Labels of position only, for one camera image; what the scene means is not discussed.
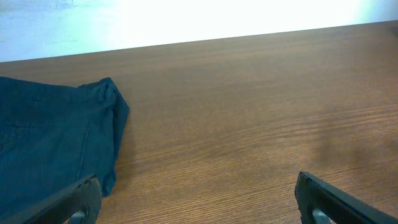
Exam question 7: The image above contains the folded navy blue garment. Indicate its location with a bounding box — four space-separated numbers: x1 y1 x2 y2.
1 77 129 219

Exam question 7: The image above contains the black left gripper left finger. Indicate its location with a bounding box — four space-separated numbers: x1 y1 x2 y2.
2 175 102 224

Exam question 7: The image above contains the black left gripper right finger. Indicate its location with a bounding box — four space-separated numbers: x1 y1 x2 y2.
295 172 397 224

